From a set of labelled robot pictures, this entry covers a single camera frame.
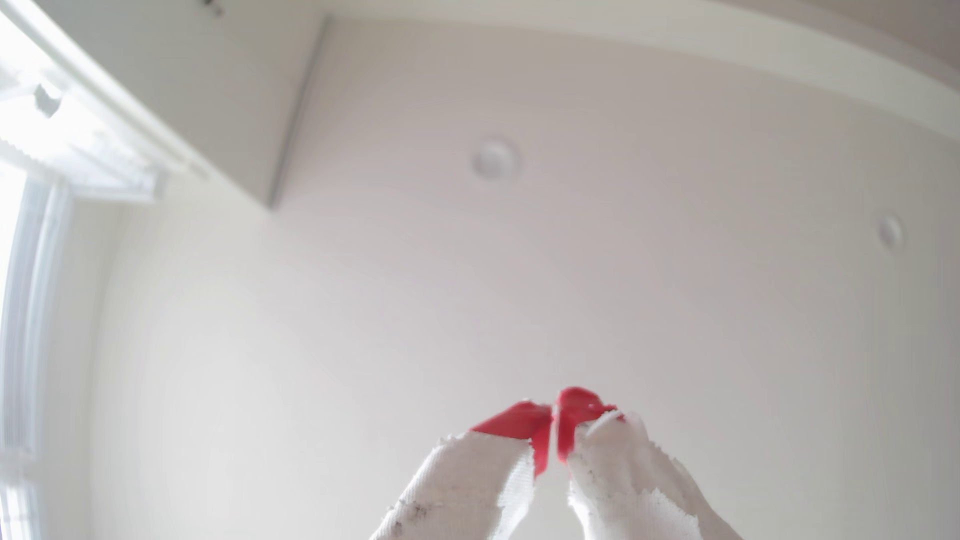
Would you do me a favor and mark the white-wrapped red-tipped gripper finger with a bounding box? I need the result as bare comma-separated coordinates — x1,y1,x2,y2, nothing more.
371,399,555,540
556,386,744,540

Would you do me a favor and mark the round recessed ceiling light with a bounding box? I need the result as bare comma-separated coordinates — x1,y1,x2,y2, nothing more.
876,213,906,252
470,137,521,183

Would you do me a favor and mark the white window blind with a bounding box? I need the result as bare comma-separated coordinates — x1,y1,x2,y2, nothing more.
0,168,75,540

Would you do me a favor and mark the white blind headrail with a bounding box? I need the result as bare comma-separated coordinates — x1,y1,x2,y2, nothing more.
0,0,213,205

